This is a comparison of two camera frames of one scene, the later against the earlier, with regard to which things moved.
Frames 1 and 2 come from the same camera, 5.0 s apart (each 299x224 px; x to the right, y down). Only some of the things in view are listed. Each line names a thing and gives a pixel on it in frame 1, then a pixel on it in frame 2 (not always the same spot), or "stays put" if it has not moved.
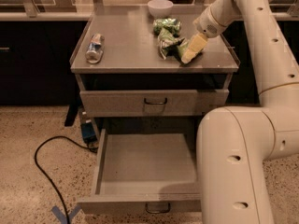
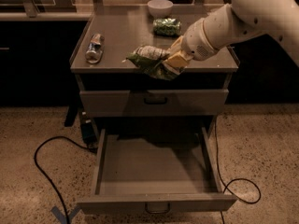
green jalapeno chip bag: x=171 y=45 -> x=150 y=59
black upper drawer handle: x=155 y=103 stays put
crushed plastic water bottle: x=94 y=51 stays put
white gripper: x=205 y=23 -> x=196 y=41
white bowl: x=160 y=7 stays put
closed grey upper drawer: x=149 y=103 stays put
